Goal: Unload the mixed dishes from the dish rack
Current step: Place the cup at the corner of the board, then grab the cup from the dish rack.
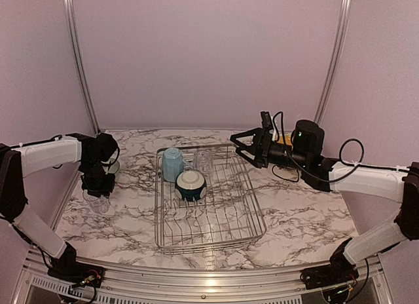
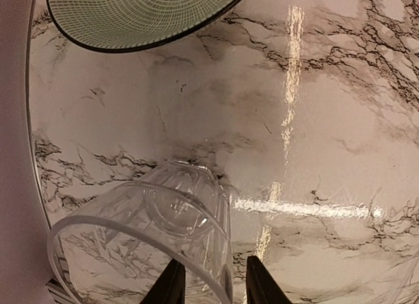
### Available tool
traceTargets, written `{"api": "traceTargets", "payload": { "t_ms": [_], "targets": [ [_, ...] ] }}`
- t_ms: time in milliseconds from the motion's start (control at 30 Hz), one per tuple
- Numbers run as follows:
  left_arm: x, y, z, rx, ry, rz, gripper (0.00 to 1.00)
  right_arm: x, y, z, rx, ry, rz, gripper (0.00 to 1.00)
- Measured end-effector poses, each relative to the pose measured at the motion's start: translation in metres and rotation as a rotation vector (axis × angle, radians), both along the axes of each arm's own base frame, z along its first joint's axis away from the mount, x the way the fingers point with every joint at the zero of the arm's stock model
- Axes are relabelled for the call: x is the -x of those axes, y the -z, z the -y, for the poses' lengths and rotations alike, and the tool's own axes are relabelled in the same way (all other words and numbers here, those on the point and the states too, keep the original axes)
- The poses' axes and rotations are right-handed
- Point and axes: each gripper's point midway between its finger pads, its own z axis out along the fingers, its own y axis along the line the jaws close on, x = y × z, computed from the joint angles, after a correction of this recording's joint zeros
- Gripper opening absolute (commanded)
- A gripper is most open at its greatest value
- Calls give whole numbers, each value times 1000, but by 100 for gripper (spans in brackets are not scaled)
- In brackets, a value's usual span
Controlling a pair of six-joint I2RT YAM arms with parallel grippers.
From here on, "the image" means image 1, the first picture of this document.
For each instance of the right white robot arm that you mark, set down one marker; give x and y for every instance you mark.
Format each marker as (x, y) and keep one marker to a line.
(329, 174)

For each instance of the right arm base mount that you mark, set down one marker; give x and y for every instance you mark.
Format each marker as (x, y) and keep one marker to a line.
(325, 276)

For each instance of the metal wire dish rack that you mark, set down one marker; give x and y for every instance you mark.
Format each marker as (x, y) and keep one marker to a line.
(227, 216)

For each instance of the dark blue white bowl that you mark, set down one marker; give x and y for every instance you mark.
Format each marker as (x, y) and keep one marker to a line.
(190, 186)

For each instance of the right aluminium frame post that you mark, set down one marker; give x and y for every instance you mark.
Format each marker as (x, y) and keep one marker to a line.
(336, 53)

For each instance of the aluminium frame post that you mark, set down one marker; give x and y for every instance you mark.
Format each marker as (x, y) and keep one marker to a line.
(79, 65)
(336, 53)

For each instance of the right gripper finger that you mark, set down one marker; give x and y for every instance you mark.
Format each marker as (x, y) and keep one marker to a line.
(248, 157)
(248, 137)

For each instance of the front aluminium table rail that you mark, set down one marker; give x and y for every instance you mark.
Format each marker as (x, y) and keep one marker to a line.
(133, 284)

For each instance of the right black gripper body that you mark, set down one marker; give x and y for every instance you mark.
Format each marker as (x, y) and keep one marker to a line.
(274, 156)

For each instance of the left aluminium frame post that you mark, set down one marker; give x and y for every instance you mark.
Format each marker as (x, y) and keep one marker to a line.
(79, 65)

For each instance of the yellow polka dot plate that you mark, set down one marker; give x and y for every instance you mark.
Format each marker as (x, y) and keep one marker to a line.
(285, 140)

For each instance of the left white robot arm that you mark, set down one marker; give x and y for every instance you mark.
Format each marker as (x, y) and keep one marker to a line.
(30, 191)

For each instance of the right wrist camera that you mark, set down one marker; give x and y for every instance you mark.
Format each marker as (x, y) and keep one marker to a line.
(268, 125)

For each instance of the light blue ceramic mug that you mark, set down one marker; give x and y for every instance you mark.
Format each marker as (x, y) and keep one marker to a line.
(173, 164)

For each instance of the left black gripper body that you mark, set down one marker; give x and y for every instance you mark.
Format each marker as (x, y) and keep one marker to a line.
(94, 180)

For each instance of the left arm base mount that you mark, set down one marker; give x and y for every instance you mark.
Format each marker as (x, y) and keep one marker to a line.
(82, 277)

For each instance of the clear drinking glass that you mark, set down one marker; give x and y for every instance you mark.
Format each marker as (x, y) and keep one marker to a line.
(99, 205)
(203, 161)

